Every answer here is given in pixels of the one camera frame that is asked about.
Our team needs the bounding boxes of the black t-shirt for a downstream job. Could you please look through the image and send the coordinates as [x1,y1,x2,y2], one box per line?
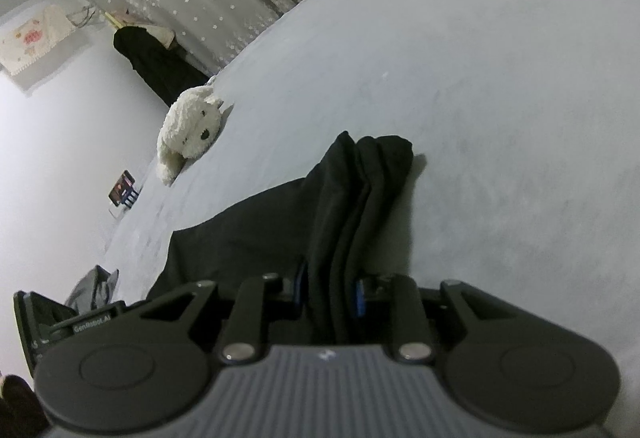
[146,132,413,344]

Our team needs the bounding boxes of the person left hand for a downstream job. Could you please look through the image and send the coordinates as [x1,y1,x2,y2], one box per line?
[1,375,51,438]

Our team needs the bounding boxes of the grey folded garment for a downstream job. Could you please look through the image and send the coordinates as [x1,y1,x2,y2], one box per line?
[64,265,119,314]

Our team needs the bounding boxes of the phone on blue stand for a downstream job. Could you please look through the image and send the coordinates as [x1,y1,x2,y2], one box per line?
[108,170,139,208]

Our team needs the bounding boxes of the white plush dog toy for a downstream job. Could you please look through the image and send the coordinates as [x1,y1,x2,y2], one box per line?
[156,82,224,185]

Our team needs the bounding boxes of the black hanging coat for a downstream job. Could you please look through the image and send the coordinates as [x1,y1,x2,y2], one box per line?
[113,26,209,107]

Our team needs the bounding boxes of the beige hanging bag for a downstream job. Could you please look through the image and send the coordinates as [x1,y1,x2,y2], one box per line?
[142,24,176,49]

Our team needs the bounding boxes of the wall picture cloth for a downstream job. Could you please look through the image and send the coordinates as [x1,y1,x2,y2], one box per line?
[0,4,77,76]

